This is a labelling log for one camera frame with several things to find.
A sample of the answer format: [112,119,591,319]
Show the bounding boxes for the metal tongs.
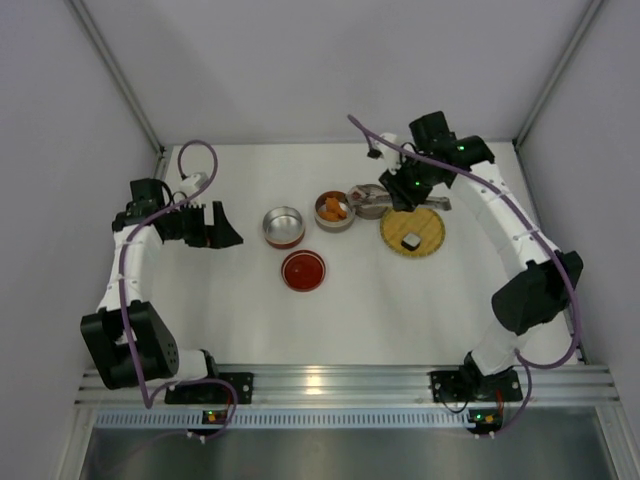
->
[345,184,452,211]

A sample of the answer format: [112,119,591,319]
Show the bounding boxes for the sushi roll white centre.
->
[401,232,422,251]

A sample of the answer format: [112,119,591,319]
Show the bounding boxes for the sushi roll red centre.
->
[346,188,367,206]

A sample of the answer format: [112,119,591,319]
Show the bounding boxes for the orange fried food piece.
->
[318,210,342,222]

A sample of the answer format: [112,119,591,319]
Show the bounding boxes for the red-banded metal tin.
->
[262,206,306,249]

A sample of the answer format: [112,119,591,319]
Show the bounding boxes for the red round lid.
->
[280,250,326,292]

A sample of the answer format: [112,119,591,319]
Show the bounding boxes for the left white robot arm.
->
[80,179,244,390]

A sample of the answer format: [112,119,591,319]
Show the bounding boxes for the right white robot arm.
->
[368,111,584,395]

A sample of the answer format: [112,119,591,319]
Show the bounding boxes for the brown round lid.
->
[355,184,389,220]

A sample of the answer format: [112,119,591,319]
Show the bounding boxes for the round bamboo plate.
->
[379,208,446,258]

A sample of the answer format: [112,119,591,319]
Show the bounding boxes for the brown-banded metal tin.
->
[314,191,355,233]

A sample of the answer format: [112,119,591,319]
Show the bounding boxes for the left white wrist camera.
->
[179,172,209,196]

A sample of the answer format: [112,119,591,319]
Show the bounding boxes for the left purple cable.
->
[112,139,237,441]

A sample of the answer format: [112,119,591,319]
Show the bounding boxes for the purple cable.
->
[346,114,582,436]
[112,139,237,441]

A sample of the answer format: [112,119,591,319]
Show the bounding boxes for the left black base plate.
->
[164,371,254,405]

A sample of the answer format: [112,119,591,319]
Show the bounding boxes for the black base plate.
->
[428,368,524,404]
[164,371,254,405]

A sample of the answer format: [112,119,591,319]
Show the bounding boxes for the slotted cable duct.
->
[95,408,498,430]

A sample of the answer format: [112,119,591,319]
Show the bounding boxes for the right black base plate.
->
[428,368,524,404]

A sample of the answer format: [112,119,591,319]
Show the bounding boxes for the aluminium mounting rail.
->
[74,363,620,409]

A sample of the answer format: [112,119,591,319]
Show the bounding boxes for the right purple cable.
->
[346,114,582,436]

